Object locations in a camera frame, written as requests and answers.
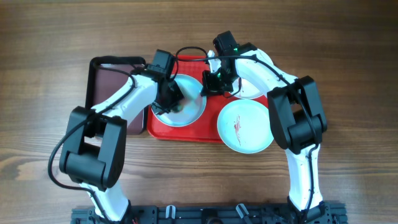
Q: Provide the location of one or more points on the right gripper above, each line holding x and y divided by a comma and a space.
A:
212, 88

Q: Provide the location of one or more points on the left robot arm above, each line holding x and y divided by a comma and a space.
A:
93, 148

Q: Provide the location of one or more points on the red plastic tray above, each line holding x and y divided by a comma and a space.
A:
202, 130

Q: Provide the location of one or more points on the white plate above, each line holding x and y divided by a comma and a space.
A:
247, 91

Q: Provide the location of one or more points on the black water tray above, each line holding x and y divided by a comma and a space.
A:
102, 83

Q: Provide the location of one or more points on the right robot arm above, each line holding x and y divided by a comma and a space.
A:
297, 118

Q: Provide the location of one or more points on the light blue plate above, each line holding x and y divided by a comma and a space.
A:
244, 126
190, 108

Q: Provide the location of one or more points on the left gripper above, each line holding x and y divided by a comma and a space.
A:
162, 109

